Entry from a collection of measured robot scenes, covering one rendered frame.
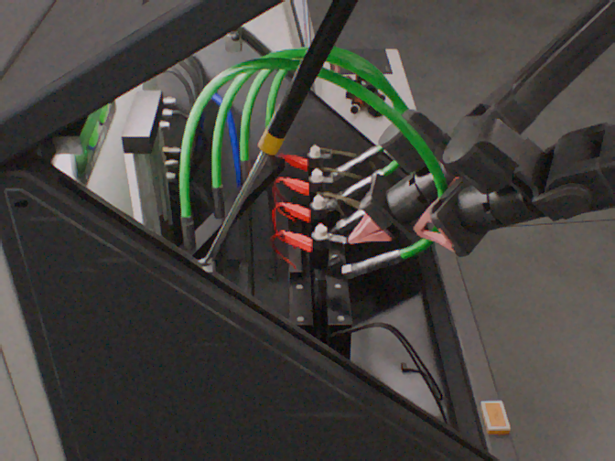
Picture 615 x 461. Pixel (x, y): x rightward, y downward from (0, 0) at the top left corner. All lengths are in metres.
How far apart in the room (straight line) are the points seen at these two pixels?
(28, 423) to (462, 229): 0.55
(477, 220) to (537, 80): 0.25
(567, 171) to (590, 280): 2.22
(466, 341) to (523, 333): 1.47
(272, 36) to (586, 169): 0.73
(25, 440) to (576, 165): 0.68
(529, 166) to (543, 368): 1.82
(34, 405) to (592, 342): 2.13
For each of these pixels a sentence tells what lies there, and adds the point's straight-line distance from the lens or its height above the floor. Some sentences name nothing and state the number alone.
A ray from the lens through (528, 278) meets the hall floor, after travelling 2.93.
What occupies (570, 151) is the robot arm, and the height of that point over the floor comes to 1.41.
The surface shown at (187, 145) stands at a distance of 1.05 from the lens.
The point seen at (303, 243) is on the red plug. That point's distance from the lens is 1.16.
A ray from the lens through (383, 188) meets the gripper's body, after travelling 1.08.
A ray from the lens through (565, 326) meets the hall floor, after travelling 2.76.
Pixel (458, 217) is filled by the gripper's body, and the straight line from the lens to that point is 0.90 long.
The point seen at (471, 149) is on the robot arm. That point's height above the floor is 1.41.
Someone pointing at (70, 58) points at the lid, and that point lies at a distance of 0.66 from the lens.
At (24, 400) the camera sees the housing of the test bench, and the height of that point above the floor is 1.15.
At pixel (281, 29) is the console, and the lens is 1.36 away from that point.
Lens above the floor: 1.80
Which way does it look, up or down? 36 degrees down
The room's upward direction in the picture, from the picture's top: straight up
